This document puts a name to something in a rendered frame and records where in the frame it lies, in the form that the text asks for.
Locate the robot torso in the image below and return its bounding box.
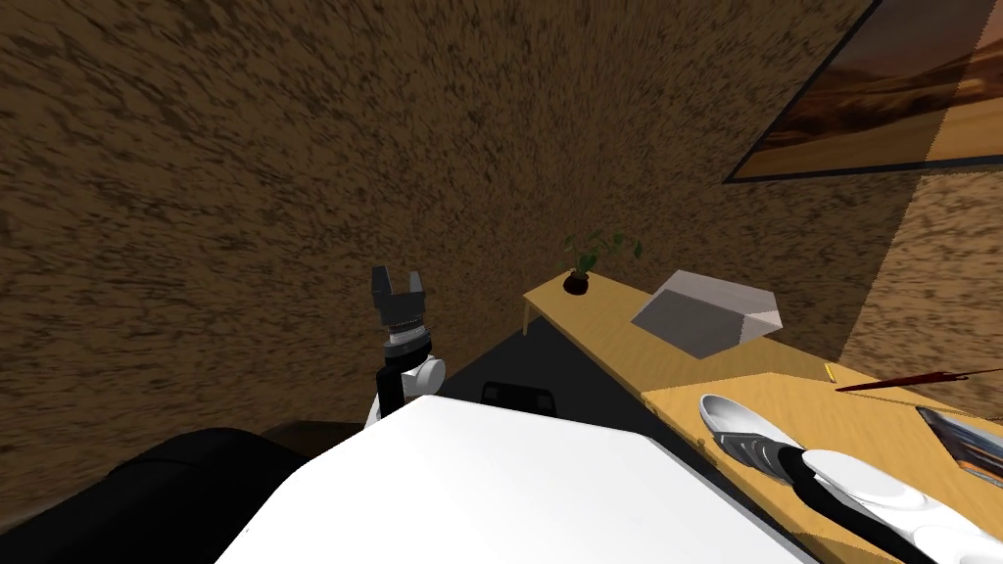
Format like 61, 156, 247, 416
215, 380, 818, 564

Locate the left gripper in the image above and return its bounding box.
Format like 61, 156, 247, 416
370, 265, 429, 330

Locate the framed desert landscape picture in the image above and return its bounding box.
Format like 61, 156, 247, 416
721, 0, 1003, 186

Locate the green plant in black pot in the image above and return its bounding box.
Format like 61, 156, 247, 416
561, 228, 645, 298

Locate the light wooden desk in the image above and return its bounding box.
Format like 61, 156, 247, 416
522, 269, 1003, 564

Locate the grey angular box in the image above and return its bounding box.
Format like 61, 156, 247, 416
630, 269, 785, 361

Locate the dark glossy book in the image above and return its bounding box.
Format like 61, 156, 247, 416
914, 404, 1003, 481

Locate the dark red pen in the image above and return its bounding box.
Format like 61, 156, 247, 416
834, 367, 1003, 394

